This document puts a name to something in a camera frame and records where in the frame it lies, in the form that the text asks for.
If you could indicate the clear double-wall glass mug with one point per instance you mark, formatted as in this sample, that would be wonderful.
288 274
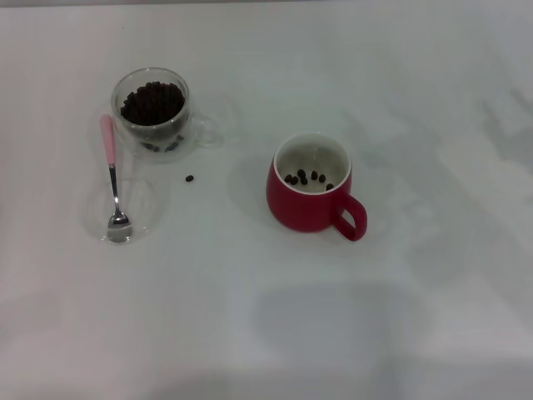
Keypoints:
163 155

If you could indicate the clear glass saucer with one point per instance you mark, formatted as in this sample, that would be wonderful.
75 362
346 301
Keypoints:
143 204

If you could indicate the pile of dark coffee beans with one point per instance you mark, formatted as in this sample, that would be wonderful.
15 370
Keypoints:
154 104

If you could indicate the red ceramic mug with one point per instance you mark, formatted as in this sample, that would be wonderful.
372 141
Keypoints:
295 208

